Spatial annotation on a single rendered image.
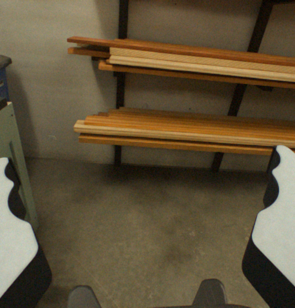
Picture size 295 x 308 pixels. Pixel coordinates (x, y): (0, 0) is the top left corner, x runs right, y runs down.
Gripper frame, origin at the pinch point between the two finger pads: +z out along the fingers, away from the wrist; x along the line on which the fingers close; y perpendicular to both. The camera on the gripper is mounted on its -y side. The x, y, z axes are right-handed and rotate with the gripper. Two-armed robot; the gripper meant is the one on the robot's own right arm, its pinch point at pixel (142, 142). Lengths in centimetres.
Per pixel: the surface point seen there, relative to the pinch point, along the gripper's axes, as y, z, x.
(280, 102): 64, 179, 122
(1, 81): 30, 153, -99
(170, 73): 24, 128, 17
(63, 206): 116, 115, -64
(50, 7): -12, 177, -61
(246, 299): 132, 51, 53
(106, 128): 60, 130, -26
